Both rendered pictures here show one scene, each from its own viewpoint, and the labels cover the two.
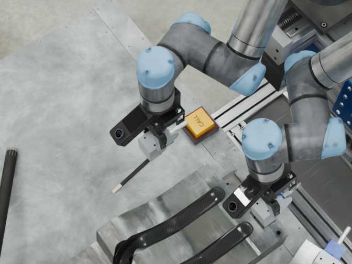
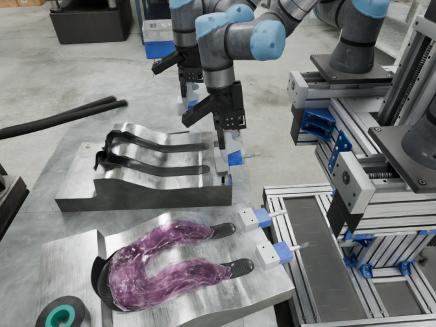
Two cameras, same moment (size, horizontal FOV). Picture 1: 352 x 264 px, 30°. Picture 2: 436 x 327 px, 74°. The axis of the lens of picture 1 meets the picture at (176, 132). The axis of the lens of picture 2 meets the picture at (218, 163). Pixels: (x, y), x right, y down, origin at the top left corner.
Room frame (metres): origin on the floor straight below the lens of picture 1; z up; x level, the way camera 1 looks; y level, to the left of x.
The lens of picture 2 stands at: (-0.03, -0.54, 1.47)
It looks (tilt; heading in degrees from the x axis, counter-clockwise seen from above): 42 degrees down; 33
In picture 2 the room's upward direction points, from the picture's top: straight up
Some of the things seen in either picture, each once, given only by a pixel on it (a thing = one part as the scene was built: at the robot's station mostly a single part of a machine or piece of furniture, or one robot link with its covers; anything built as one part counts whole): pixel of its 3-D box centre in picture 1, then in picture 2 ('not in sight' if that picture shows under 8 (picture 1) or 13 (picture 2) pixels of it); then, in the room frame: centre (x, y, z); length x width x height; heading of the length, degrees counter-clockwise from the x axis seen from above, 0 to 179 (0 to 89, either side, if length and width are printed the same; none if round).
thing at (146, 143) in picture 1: (165, 135); (196, 105); (0.69, 0.03, 0.93); 0.13 x 0.05 x 0.05; 127
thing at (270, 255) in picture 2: not in sight; (284, 252); (0.37, -0.47, 0.86); 0.13 x 0.05 x 0.05; 143
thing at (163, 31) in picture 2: not in sight; (167, 30); (2.86, 2.13, 0.28); 0.61 x 0.41 x 0.15; 131
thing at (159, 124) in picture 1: (160, 109); (189, 63); (0.69, 0.04, 1.09); 0.09 x 0.08 x 0.12; 126
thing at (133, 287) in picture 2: not in sight; (167, 258); (0.19, -0.27, 0.90); 0.26 x 0.18 x 0.08; 143
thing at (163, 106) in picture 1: (155, 92); (185, 37); (0.68, 0.04, 1.17); 0.08 x 0.08 x 0.05
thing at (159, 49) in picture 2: not in sight; (169, 43); (2.86, 2.13, 0.11); 0.61 x 0.41 x 0.22; 131
